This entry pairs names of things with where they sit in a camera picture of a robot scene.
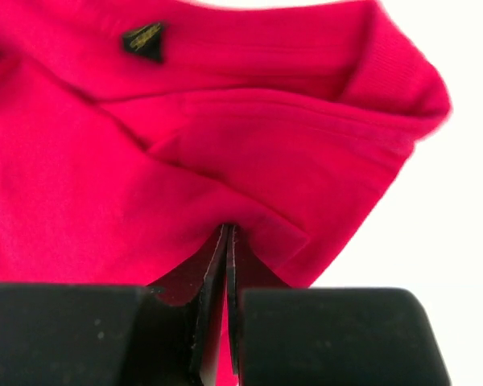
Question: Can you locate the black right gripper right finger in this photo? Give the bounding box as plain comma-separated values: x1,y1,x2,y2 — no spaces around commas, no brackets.
226,226,450,386

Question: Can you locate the bright red t shirt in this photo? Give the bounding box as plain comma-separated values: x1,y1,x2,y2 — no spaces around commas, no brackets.
0,0,453,379

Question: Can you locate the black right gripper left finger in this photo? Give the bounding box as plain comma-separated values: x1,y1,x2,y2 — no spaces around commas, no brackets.
0,226,229,385

